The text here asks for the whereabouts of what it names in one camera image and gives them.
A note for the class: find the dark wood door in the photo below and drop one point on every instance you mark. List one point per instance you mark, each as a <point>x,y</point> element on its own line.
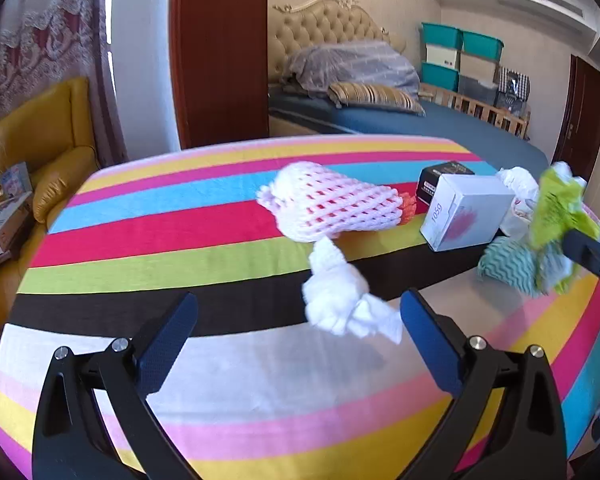
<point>577,115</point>

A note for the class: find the small black box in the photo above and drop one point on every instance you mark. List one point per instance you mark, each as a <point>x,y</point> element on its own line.
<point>437,177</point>

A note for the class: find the teal zigzag cloth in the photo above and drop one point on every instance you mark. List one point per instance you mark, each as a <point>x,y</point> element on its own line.
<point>510,265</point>

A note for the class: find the green snack wrapper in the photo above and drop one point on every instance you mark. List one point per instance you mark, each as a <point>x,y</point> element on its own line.
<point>555,215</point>

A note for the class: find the striped pillow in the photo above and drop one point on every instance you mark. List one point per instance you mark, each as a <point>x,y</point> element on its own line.
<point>375,96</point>

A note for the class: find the white cardboard box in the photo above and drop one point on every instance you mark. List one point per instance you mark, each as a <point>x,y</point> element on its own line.
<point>460,215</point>

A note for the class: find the small white tissue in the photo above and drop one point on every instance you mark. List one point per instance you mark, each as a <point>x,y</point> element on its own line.
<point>562,170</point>

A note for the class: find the striped tablecloth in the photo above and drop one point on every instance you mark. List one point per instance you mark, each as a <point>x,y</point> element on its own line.
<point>230,400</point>

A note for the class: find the beige tufted headboard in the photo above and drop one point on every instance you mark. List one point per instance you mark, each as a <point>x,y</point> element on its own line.
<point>320,25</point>

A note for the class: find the teal storage box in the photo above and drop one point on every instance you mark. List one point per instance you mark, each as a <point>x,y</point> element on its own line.
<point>482,45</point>
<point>442,35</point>
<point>440,76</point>

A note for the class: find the wooden crib rail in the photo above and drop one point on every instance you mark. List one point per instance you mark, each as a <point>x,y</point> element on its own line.
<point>480,110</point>

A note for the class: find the clear grey storage box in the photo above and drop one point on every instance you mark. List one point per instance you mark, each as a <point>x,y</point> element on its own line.
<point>477,91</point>

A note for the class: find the grey blue folded duvet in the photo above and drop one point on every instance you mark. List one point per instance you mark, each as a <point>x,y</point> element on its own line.
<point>350,65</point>

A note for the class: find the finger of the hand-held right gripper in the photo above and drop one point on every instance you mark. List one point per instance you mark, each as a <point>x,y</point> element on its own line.
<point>582,247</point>

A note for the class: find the beige storage box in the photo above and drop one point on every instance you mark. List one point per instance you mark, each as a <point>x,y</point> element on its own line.
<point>480,66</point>

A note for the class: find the light blue book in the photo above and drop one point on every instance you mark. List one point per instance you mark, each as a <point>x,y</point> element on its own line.
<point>15,180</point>

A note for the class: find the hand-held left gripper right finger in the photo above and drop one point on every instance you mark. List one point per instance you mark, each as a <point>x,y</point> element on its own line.
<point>432,345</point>

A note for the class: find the twisted white tissue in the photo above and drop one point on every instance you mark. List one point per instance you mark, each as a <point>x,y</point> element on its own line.
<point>335,295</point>

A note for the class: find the pink lace curtain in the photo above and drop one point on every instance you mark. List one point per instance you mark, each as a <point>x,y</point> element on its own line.
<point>45,35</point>

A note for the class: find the yellow leather armchair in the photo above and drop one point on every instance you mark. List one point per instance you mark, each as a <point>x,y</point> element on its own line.
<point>55,125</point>

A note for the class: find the blue bed mattress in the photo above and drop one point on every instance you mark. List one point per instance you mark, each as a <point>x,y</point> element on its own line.
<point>460,130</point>

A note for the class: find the pink foam net fruit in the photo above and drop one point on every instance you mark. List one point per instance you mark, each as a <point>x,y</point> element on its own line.
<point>330,205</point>

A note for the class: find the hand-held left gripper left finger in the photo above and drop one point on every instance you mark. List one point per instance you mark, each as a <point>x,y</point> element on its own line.
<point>165,345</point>

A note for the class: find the cream storage box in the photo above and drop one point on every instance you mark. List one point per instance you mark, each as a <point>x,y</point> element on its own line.
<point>443,56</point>

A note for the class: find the flat printed box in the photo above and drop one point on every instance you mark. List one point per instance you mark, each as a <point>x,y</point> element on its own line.
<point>0,225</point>

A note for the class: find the dark bag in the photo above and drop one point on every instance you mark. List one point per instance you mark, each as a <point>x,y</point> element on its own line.
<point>510,102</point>

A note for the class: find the black white checkered bag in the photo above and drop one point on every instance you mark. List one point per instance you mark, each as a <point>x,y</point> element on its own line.
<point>514,80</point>

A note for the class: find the orange wrapper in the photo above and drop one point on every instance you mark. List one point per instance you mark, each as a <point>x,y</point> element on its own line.
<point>409,207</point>

